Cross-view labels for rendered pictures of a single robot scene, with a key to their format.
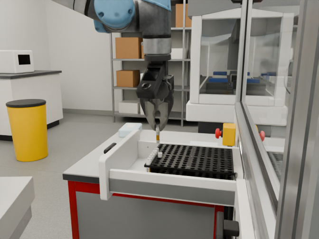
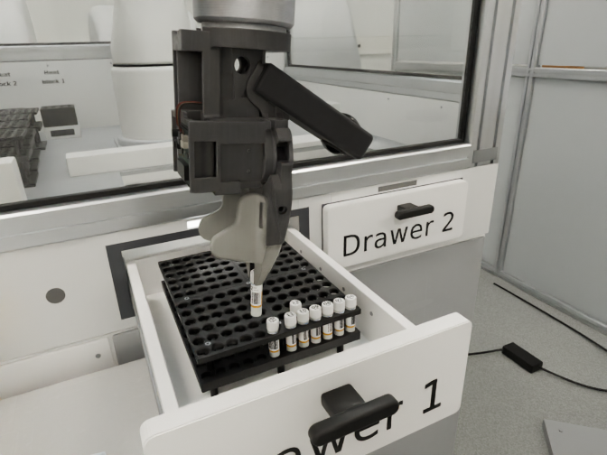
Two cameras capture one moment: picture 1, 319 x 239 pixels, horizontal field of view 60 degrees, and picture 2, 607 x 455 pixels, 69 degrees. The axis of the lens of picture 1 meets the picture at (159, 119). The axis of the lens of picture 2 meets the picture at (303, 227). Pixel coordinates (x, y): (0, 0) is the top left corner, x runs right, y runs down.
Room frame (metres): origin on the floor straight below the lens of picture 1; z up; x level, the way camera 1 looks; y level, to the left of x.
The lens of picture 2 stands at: (0.95, 0.32, 1.16)
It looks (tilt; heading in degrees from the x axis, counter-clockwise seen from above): 23 degrees down; 232
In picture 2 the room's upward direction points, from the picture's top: 2 degrees counter-clockwise
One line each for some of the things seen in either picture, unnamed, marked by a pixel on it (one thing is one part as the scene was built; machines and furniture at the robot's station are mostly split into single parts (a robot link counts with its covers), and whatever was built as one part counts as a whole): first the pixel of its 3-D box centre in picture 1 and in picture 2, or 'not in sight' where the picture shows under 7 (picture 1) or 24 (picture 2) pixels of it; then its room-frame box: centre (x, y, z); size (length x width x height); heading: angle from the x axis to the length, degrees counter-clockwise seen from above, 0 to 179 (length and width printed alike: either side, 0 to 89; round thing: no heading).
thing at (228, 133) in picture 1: (228, 134); not in sight; (1.02, -0.26, 0.88); 0.07 x 0.05 x 0.07; 167
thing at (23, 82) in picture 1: (20, 91); not in sight; (4.14, 2.09, 0.61); 1.15 x 0.72 x 1.22; 167
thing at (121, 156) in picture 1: (123, 159); (330, 415); (0.76, 0.11, 0.87); 0.29 x 0.02 x 0.11; 167
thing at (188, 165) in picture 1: (191, 167); (250, 305); (0.72, -0.09, 0.87); 0.22 x 0.18 x 0.06; 77
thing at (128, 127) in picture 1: (130, 129); not in sight; (1.41, 0.15, 0.78); 0.15 x 0.10 x 0.04; 172
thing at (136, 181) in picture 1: (194, 169); (247, 305); (0.72, -0.10, 0.86); 0.40 x 0.26 x 0.06; 77
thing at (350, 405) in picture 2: (114, 148); (346, 407); (0.77, 0.13, 0.91); 0.07 x 0.04 x 0.01; 167
